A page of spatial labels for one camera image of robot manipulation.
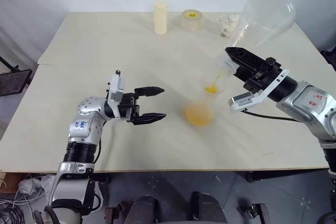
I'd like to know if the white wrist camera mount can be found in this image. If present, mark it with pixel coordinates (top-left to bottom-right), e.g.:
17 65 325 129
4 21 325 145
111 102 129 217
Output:
106 69 127 102
227 69 290 114

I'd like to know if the brown metal bracket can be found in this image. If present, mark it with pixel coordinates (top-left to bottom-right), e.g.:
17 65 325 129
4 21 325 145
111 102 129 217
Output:
237 202 269 224
104 199 131 224

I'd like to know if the white cable bundle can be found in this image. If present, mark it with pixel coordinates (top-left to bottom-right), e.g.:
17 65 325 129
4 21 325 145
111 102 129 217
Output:
0 176 49 210

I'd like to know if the cream cylinder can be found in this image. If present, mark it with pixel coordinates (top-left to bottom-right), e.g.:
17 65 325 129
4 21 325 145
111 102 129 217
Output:
153 1 169 36

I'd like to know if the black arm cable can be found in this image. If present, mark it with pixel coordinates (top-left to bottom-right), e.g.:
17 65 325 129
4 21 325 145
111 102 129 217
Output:
88 120 104 210
241 108 301 123

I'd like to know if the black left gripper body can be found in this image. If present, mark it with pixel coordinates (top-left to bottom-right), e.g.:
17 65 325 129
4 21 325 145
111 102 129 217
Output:
117 91 140 124

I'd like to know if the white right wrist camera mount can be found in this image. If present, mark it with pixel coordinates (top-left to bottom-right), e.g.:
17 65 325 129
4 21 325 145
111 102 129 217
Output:
227 69 290 114

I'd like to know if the glass beaker with white wads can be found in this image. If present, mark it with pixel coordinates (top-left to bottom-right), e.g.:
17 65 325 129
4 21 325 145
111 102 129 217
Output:
218 13 242 39

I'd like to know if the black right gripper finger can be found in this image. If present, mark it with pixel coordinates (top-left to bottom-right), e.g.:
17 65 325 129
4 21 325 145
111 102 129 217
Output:
225 47 266 72
232 67 250 84

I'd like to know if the black metal stand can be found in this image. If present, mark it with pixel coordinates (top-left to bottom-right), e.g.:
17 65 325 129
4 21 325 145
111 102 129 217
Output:
0 55 34 98

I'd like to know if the large clear glass flask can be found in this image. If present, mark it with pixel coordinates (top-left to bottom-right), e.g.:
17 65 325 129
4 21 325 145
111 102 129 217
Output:
214 0 297 78

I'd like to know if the dark rounded shape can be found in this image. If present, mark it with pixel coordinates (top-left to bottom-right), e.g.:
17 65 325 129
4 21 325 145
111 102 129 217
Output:
129 194 161 224
189 190 228 224

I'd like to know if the clear plastic bag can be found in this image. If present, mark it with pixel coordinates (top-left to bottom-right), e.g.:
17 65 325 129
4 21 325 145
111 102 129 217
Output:
17 174 57 200

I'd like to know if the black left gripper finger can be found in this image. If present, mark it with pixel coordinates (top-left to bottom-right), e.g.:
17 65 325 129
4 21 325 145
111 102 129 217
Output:
133 86 165 98
130 112 167 126

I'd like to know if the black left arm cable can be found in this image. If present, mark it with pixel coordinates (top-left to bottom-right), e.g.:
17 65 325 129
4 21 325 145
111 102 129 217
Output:
88 120 104 210

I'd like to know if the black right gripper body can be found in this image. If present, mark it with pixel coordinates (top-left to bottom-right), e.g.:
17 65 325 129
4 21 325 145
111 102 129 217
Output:
235 57 284 94

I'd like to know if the black cable bundle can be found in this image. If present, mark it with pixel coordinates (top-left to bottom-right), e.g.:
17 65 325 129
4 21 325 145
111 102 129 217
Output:
0 202 28 224

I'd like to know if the black chair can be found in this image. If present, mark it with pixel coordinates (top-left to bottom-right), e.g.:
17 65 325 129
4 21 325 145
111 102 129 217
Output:
320 49 336 73

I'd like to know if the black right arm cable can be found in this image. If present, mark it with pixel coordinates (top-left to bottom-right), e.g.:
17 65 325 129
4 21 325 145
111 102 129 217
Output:
241 108 301 123

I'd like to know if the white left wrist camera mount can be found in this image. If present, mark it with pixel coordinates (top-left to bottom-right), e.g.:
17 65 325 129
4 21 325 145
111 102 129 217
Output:
106 69 127 102

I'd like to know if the clear tape roll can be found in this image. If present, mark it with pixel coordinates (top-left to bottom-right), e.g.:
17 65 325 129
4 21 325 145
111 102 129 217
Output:
180 9 205 31

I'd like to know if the small flask with yellow liquid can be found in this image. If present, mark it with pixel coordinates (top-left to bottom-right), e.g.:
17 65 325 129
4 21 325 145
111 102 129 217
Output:
183 73 229 128

